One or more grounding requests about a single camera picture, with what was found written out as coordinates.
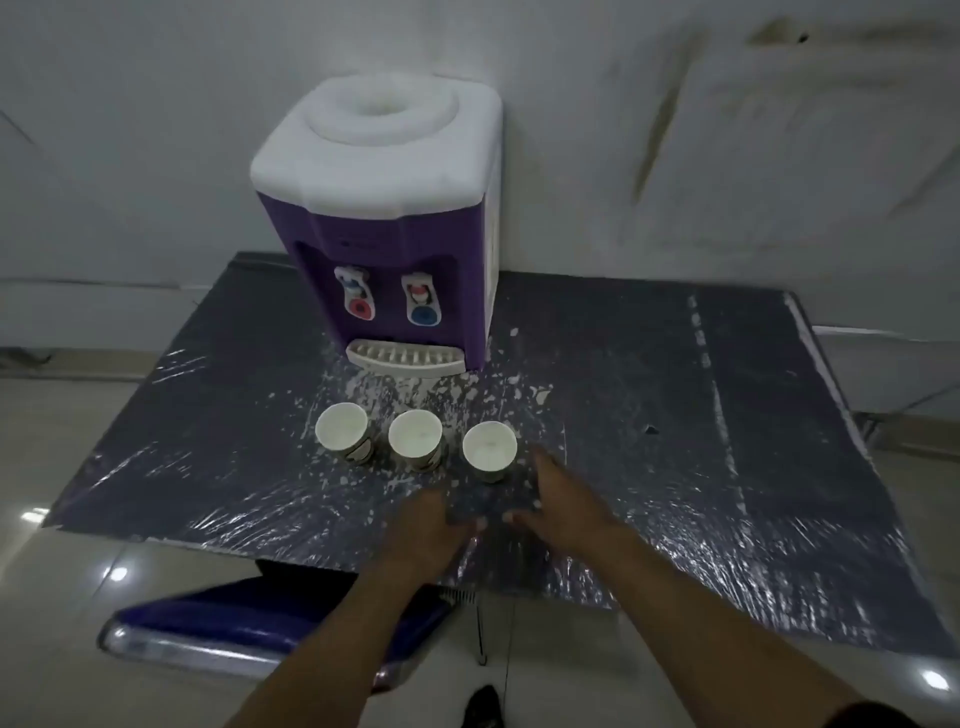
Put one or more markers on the person's left forearm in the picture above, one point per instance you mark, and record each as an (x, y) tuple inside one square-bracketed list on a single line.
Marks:
[(337, 637)]

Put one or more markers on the person's right thumb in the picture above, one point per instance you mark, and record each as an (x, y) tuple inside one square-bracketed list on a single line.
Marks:
[(521, 516)]

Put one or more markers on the white paper cup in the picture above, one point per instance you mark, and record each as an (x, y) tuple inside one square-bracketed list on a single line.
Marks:
[(489, 448), (415, 437), (343, 430)]

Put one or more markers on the person's left thumb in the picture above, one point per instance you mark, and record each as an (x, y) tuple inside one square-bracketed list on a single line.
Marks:
[(469, 527)]

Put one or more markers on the clear plastic table cover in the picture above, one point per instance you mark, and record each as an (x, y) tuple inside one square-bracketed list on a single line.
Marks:
[(525, 450)]

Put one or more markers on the person's right hand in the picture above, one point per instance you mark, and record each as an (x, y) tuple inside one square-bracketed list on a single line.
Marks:
[(564, 510)]

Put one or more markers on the person's right forearm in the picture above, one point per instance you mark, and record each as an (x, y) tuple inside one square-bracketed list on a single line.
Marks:
[(720, 630)]

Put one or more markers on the blue cushioned chair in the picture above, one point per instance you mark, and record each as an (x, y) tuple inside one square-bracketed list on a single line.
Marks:
[(262, 622)]

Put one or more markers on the person's left hand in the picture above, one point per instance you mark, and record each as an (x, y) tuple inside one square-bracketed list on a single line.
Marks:
[(427, 532)]

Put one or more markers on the purple and white water dispenser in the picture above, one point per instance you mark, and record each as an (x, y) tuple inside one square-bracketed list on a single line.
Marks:
[(390, 187)]

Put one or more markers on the person's black shoe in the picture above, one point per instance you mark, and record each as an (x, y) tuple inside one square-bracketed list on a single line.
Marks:
[(482, 708)]

